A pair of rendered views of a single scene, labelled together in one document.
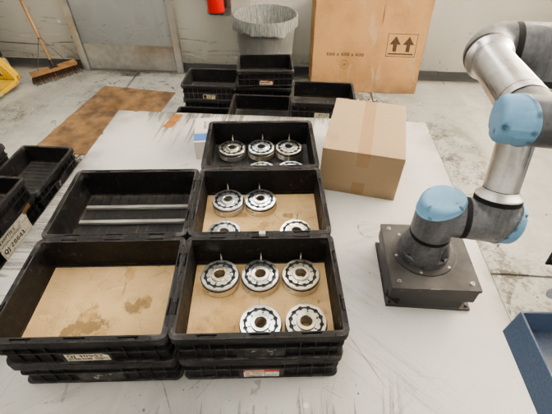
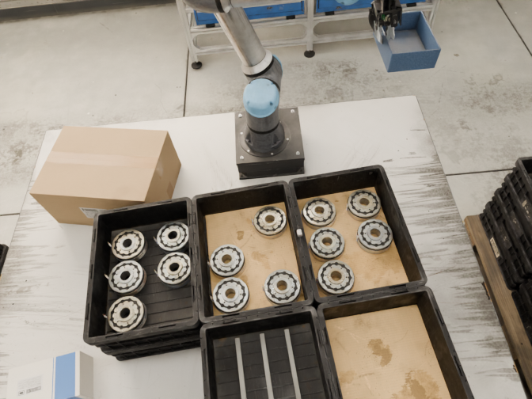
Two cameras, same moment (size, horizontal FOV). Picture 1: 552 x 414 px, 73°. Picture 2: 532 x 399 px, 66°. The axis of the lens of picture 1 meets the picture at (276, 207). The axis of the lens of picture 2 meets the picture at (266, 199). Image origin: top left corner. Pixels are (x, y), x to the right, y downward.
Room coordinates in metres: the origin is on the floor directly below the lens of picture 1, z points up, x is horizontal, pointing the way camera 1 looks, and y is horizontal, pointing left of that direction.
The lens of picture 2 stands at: (0.77, 0.58, 1.97)
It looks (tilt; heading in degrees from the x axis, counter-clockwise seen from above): 57 degrees down; 270
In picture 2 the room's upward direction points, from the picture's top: 8 degrees counter-clockwise
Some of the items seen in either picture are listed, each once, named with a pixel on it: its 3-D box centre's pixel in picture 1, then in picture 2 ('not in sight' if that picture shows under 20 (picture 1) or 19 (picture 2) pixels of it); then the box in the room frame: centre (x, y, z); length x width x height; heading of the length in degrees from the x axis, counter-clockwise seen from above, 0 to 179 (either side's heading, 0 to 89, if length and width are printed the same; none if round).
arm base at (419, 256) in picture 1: (426, 240); (264, 127); (0.74, -0.45, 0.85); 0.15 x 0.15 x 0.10
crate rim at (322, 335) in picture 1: (259, 282); (351, 229); (0.53, 0.04, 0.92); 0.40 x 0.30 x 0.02; 92
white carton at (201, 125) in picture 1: (209, 137); (51, 384); (1.44, 0.31, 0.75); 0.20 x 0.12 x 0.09; 7
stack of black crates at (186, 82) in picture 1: (213, 98); not in sight; (2.64, 0.48, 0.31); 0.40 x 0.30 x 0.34; 87
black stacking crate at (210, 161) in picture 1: (260, 156); (148, 271); (1.13, 0.06, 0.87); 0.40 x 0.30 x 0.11; 92
